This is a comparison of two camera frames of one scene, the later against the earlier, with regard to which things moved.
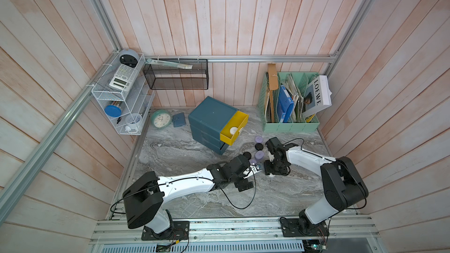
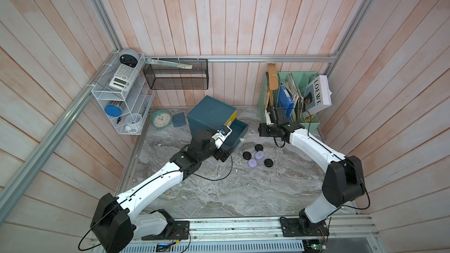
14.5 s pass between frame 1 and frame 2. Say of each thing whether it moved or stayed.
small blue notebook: stayed
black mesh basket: stayed
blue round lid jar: stayed
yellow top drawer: moved
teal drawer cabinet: stayed
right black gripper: moved
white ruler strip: stayed
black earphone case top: stayed
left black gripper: moved
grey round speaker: stayed
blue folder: stayed
